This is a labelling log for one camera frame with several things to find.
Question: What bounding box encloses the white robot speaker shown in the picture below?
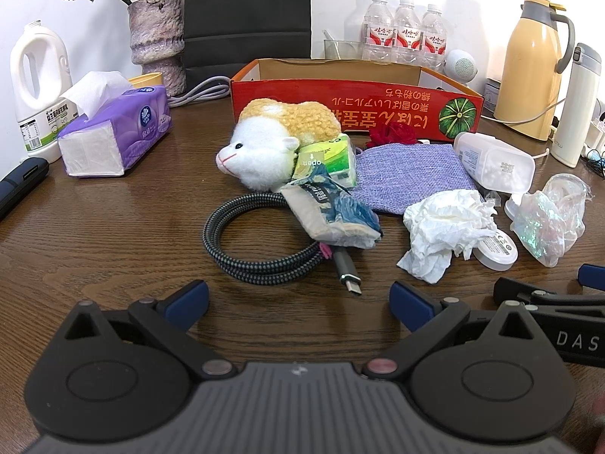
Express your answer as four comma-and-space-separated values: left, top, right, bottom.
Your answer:
444, 48, 479, 82

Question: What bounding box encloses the blue and white snack wrapper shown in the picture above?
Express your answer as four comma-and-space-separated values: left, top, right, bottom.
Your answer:
280, 170, 385, 250

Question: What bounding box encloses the round white case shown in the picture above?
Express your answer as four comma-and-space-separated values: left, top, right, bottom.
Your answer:
473, 228, 519, 272

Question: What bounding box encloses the yellow mug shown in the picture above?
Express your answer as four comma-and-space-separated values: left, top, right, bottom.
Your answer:
127, 72, 164, 90

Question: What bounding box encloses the white tissue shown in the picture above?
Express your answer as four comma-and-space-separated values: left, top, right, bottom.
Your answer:
396, 189, 498, 285

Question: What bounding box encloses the black paper bag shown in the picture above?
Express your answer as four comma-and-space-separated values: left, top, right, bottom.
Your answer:
182, 0, 313, 87

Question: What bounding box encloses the lavender cable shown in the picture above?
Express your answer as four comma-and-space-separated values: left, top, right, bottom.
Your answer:
168, 76, 232, 107

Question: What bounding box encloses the clear cotton swab box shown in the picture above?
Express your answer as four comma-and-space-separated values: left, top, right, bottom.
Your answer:
453, 131, 537, 196

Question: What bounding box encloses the white and tan plush hamster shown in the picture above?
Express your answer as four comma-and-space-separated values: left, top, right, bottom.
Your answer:
216, 98, 341, 194

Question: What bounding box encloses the red label water bottle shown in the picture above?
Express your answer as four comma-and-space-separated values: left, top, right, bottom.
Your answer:
420, 4, 450, 73
393, 0, 425, 67
361, 0, 395, 64

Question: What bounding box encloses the white thermos bottle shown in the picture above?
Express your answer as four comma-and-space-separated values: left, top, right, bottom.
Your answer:
548, 42, 603, 168

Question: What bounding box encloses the yellow thermos jug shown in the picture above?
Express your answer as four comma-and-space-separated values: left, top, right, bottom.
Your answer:
493, 0, 577, 141

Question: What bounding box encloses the white charging cable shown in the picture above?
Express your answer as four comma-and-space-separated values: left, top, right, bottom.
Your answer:
479, 97, 568, 159

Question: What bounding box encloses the black rectangular device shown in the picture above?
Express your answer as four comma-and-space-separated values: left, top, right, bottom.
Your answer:
0, 157, 50, 221

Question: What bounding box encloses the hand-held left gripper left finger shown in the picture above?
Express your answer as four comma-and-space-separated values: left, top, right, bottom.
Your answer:
64, 280, 237, 380

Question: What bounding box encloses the purple tissue pack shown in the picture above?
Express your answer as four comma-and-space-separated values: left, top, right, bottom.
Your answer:
57, 71, 172, 178

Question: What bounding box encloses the clear glass cup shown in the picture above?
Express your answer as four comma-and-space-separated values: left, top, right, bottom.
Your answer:
323, 30, 367, 61

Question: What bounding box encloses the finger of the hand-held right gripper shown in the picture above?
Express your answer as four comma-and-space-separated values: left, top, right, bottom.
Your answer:
577, 264, 605, 292
494, 277, 563, 313

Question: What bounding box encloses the white detergent bottle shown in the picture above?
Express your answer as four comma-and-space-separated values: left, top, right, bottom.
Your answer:
10, 20, 74, 162

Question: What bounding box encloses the white power strip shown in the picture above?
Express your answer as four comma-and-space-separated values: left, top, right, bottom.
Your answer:
583, 99, 605, 162

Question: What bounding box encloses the mottled purple vase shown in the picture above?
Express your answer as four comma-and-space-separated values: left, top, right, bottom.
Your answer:
127, 0, 187, 98

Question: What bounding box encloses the red cardboard box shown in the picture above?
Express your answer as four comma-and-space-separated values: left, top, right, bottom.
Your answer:
230, 58, 485, 145

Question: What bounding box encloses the purple burlap pouch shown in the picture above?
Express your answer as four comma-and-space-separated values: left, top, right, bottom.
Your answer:
350, 144, 485, 217

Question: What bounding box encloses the iridescent plastic bag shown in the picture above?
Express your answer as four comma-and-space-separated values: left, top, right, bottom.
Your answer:
505, 173, 589, 269

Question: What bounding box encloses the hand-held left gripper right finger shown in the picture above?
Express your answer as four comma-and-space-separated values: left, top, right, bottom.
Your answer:
363, 280, 544, 381

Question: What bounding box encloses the grey braided cable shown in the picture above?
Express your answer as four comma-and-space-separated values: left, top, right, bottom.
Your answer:
205, 192, 365, 296

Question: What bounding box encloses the red fabric rose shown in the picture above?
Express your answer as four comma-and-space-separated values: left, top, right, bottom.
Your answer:
366, 121, 431, 149

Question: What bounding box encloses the green pocket tissue packet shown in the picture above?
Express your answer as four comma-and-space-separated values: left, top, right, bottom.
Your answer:
290, 133, 357, 190

